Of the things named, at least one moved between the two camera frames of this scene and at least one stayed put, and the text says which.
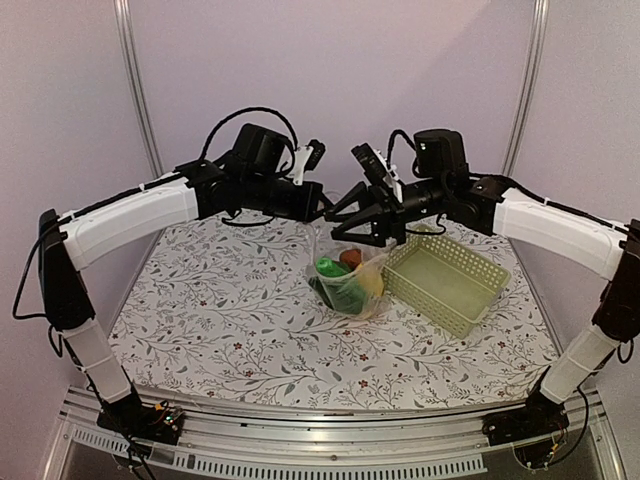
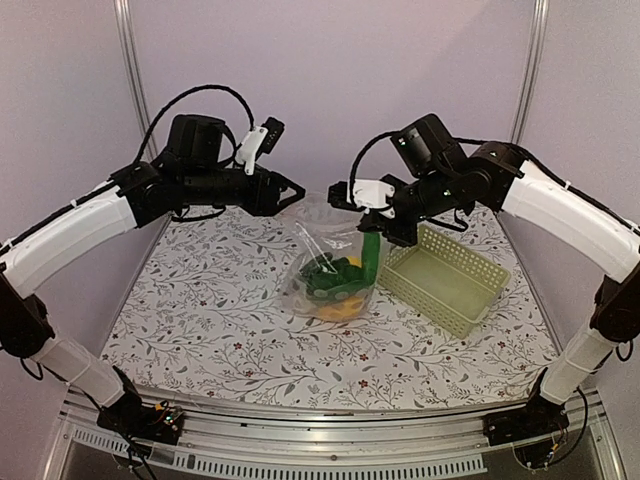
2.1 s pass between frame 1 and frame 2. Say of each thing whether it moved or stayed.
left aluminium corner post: stayed
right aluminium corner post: stayed
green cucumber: moved
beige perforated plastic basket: stayed
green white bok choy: moved
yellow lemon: moved
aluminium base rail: stayed
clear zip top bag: moved
